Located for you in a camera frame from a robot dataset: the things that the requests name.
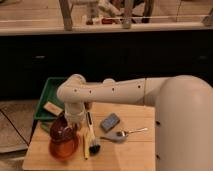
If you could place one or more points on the dark cabinet counter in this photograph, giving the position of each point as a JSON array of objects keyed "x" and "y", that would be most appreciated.
[{"x": 28, "y": 56}]

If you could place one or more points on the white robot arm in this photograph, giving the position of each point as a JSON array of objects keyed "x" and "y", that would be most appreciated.
[{"x": 183, "y": 114}]

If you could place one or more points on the grey blue spoon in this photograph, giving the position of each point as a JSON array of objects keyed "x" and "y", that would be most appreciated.
[{"x": 118, "y": 137}]

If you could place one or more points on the orange bowl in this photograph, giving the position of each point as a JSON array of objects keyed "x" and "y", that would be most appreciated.
[{"x": 63, "y": 150}]

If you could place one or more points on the green vegetable toy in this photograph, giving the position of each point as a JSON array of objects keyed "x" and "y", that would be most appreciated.
[{"x": 46, "y": 127}]

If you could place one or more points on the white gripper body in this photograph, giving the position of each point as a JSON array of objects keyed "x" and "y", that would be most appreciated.
[{"x": 75, "y": 114}]

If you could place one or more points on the black bristle dish brush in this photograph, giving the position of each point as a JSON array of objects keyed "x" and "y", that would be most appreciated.
[{"x": 94, "y": 141}]

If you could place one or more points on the dark red bowl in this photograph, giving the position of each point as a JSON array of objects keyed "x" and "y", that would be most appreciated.
[{"x": 60, "y": 131}]

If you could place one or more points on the beige sponge block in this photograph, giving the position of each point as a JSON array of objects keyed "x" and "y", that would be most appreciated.
[{"x": 53, "y": 109}]

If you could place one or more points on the green plastic tray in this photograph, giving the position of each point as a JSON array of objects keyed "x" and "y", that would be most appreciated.
[{"x": 49, "y": 95}]

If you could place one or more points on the yellow pencil stick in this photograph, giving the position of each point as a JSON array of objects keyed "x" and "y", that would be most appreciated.
[{"x": 86, "y": 146}]

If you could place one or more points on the grey blue sponge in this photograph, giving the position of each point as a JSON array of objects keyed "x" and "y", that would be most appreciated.
[{"x": 110, "y": 122}]

